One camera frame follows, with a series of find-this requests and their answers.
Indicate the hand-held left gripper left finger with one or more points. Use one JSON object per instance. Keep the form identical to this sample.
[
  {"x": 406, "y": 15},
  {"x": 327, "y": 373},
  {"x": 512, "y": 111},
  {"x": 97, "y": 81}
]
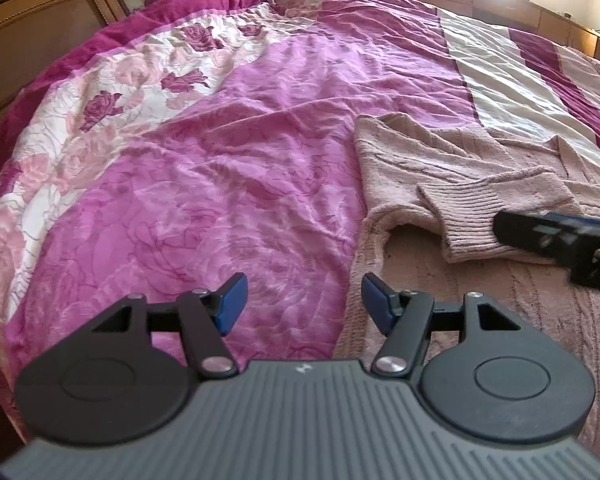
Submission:
[{"x": 232, "y": 305}]

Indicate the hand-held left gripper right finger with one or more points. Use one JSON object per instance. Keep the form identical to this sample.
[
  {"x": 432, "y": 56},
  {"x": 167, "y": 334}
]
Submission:
[{"x": 377, "y": 302}]

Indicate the striped towel blanket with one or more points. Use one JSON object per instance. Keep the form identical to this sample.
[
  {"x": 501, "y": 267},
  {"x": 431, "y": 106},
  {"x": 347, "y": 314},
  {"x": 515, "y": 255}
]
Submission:
[{"x": 505, "y": 85}]

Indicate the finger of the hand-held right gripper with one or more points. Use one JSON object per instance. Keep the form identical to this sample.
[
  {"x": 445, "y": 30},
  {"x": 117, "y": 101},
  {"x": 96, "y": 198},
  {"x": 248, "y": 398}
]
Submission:
[{"x": 525, "y": 232}]

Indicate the pink knitted cardigan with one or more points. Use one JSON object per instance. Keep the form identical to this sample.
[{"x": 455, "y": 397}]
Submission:
[{"x": 480, "y": 310}]

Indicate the long wooden cabinet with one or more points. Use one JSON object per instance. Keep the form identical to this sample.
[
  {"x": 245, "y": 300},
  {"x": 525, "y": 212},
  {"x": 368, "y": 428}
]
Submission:
[{"x": 480, "y": 0}]

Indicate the pink floral duvet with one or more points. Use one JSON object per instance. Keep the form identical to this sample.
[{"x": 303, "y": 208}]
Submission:
[{"x": 230, "y": 160}]

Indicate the wooden headboard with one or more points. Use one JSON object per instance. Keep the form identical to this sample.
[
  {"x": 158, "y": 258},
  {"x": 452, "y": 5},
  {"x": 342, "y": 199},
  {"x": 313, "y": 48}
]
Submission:
[{"x": 55, "y": 15}]

